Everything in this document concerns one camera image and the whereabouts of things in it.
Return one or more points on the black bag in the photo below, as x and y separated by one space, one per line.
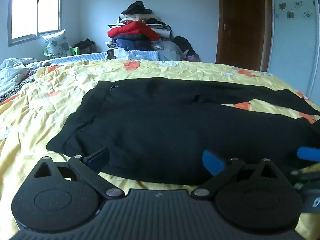
86 46

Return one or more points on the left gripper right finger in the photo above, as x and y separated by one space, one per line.
255 198

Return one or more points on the floral pillow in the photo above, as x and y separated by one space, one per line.
56 40

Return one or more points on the yellow carrot print quilt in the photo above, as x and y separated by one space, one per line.
32 117

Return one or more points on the pile of clothes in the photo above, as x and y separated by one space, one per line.
140 34

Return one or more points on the blue white crumpled blanket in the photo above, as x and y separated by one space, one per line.
15 73

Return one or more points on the blue mattress edge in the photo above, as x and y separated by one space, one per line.
100 55

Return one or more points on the brown wooden door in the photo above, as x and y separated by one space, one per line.
245 33

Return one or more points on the window with grey frame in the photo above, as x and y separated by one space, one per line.
30 19

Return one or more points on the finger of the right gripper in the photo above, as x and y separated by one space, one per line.
309 154

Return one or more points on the green plastic chair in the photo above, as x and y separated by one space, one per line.
61 52

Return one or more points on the black pants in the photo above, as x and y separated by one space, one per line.
156 129

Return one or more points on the white wardrobe with flowers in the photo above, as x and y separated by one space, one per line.
295 45

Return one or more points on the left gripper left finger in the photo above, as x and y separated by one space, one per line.
60 196

